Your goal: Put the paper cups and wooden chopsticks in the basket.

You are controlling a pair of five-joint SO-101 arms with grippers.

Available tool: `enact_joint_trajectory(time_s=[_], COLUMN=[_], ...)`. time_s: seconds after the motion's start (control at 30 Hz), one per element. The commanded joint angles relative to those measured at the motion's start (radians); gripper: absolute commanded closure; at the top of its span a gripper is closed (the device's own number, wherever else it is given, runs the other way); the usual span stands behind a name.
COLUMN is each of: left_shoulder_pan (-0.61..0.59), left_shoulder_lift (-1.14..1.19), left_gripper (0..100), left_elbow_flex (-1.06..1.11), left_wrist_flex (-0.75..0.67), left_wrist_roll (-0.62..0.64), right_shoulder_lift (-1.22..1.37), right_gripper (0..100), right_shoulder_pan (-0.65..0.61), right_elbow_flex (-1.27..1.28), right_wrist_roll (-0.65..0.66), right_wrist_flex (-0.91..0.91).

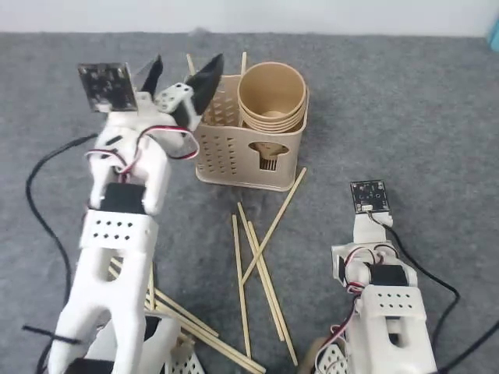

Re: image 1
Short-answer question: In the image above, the black cable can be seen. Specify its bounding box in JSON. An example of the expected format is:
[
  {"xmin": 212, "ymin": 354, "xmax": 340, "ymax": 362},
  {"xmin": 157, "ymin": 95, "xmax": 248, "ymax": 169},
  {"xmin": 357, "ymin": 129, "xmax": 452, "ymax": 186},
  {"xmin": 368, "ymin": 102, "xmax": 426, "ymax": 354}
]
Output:
[
  {"xmin": 365, "ymin": 208, "xmax": 462, "ymax": 351},
  {"xmin": 22, "ymin": 132, "xmax": 99, "ymax": 374},
  {"xmin": 438, "ymin": 321, "xmax": 499, "ymax": 373}
]

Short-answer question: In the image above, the brown paper cup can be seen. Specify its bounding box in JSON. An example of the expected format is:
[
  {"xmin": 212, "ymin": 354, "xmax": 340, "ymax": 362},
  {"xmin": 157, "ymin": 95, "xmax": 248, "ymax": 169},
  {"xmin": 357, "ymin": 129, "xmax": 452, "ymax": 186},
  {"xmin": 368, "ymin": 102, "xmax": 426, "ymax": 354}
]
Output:
[
  {"xmin": 237, "ymin": 85, "xmax": 310, "ymax": 125},
  {"xmin": 239, "ymin": 88, "xmax": 310, "ymax": 130},
  {"xmin": 236, "ymin": 62, "xmax": 308, "ymax": 122},
  {"xmin": 241, "ymin": 91, "xmax": 311, "ymax": 134}
]

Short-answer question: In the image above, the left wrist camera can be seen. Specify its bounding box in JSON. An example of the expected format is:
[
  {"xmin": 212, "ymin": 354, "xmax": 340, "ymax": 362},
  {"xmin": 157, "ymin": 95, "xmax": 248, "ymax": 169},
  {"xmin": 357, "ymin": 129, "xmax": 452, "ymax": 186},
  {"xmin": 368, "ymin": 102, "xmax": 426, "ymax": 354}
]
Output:
[{"xmin": 76, "ymin": 61, "xmax": 140, "ymax": 115}]

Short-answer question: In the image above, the beige plastic basket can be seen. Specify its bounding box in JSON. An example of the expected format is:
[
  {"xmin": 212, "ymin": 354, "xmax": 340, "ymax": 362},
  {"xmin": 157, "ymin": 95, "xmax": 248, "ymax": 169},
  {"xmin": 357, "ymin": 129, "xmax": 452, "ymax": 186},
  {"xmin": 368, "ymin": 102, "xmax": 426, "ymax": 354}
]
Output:
[{"xmin": 193, "ymin": 72, "xmax": 312, "ymax": 193}]

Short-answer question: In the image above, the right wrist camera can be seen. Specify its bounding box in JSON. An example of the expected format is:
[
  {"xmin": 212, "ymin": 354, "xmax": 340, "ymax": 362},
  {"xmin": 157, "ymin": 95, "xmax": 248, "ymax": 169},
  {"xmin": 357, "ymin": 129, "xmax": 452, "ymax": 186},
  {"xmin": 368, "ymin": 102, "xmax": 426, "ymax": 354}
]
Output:
[{"xmin": 349, "ymin": 179, "xmax": 395, "ymax": 218}]

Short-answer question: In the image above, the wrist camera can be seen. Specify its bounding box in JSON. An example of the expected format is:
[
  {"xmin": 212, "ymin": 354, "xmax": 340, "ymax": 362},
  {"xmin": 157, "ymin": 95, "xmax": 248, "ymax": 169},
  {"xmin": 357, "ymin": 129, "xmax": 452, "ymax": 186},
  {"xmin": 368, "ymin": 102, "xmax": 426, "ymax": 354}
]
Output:
[
  {"xmin": 349, "ymin": 179, "xmax": 395, "ymax": 218},
  {"xmin": 76, "ymin": 61, "xmax": 140, "ymax": 115}
]

